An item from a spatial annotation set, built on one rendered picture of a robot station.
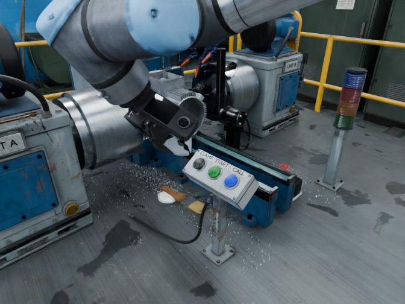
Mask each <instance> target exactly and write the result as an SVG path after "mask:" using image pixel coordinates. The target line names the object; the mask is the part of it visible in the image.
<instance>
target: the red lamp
mask: <svg viewBox="0 0 405 304"><path fill-rule="evenodd" d="M362 90H363V88H361V89H352V88H347V87H344V86H343V85H342V90H341V95H340V98H339V99H340V100H341V101H344V102H347V103H358V102H359V101H360V97H361V94H362Z"/></svg>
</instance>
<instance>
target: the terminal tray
mask: <svg viewBox="0 0 405 304"><path fill-rule="evenodd" d="M149 81H150V83H151V87H150V89H152V90H154V91H155V92H157V93H159V94H160V95H162V96H163V97H165V98H166V97H167V92H168V93H169V91H171V90H172V89H174V88H175V89H176V88H183V89H184V76H180V75H177V74H173V73H170V72H166V71H164V72H158V73H155V74H150V75H149Z"/></svg>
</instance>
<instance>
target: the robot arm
mask: <svg viewBox="0 0 405 304"><path fill-rule="evenodd" d="M320 1H323V0H53V1H52V2H51V3H50V4H49V5H48V6H47V7H46V8H45V9H44V10H43V12H42V13H41V15H40V16H39V18H38V20H37V22H36V28H37V30H38V32H39V33H40V34H41V35H42V36H43V38H44V39H45V40H46V41H47V42H48V45H49V46H52V47H53V48H54V49H55V50H56V51H57V52H58V53H59V54H60V55H61V56H62V57H63V58H64V59H65V60H66V61H67V62H68V63H69V64H70V65H71V66H72V67H73V68H74V69H75V70H76V71H77V72H78V73H79V74H80V75H81V76H82V77H83V78H84V79H85V80H86V81H87V82H88V83H89V84H91V85H92V86H93V87H94V89H96V90H97V91H98V93H97V94H96V96H97V97H98V98H102V97H103V98H104V99H105V100H106V101H107V102H108V103H110V104H112V105H119V106H120V107H121V108H125V109H126V108H129V109H128V112H127V114H126V115H125V116H124V118H125V119H126V120H127V121H128V122H129V123H130V124H131V125H132V126H133V127H134V128H135V129H136V130H137V131H138V132H140V133H142V134H144V135H147V136H148V137H150V138H149V140H150V141H151V142H152V144H153V146H154V147H156V148H157V149H158V150H160V151H162V152H164V153H169V154H174V155H177V156H188V155H189V154H190V153H191V148H192V138H191V137H192V135H193V134H194V133H195V131H196V130H197V128H198V118H197V117H196V116H195V115H193V114H191V113H189V112H188V111H186V110H184V109H183V108H181V107H180V106H178V105H176V104H175V103H173V102H172V101H170V100H168V99H167V98H165V97H163V96H162V95H160V94H159V93H157V92H155V91H154V90H152V89H150V87H151V83H150V81H149V71H148V69H147V68H146V66H145V65H144V64H143V62H142V61H141V59H145V58H150V57H157V56H171V55H176V54H178V53H180V52H182V51H185V50H187V49H192V48H197V47H201V46H212V45H216V44H218V43H220V42H222V41H223V40H225V39H226V38H228V37H230V36H233V35H235V34H239V33H241V32H242V31H243V30H245V29H248V28H251V27H253V26H256V25H258V24H262V23H264V22H267V21H270V20H272V19H275V18H277V17H280V16H282V15H285V14H288V13H291V12H293V11H296V10H299V9H301V8H304V7H306V6H309V5H312V4H315V3H317V2H320ZM131 111H132V112H131ZM128 115H130V117H128ZM170 133H171V134H172V135H174V136H175V137H177V138H179V139H180V142H182V143H183V145H184V148H185V149H184V148H183V146H181V145H179V144H178V142H177V139H176V138H175V137H173V136H171V135H169V134H170Z"/></svg>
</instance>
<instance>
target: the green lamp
mask: <svg viewBox="0 0 405 304"><path fill-rule="evenodd" d="M355 118H356V115H355V116H343V115H340V114H338V113H337V112H336V116H335V120H334V125H335V126H337V127H340V128H352V127H353V125H354V120H355Z"/></svg>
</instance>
